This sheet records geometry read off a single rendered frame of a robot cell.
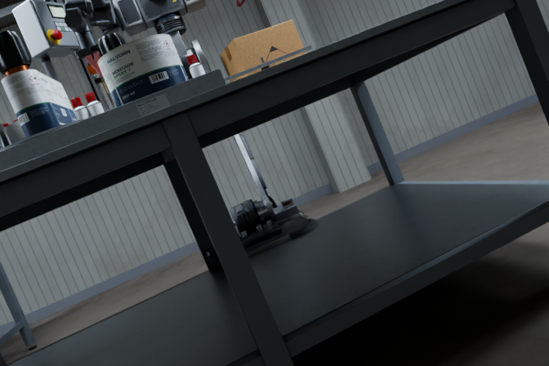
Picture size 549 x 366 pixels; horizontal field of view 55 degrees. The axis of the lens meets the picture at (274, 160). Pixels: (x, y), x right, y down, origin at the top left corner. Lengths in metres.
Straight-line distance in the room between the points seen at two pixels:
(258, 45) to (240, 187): 2.50
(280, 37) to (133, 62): 1.14
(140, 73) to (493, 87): 4.35
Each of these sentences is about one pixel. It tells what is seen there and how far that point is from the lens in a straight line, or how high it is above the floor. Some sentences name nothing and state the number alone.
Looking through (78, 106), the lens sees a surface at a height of 1.05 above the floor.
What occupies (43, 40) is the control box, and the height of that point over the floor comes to 1.32.
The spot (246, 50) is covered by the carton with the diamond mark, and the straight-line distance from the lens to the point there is 2.31.
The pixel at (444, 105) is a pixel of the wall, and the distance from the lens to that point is 5.13.
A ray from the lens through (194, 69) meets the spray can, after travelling 2.06.
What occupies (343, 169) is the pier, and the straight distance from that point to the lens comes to 4.52.
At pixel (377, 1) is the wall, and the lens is 5.08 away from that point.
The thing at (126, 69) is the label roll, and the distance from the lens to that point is 1.35.
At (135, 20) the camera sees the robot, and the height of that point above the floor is 1.40.
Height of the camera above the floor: 0.69
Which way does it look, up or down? 3 degrees down
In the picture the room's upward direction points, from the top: 23 degrees counter-clockwise
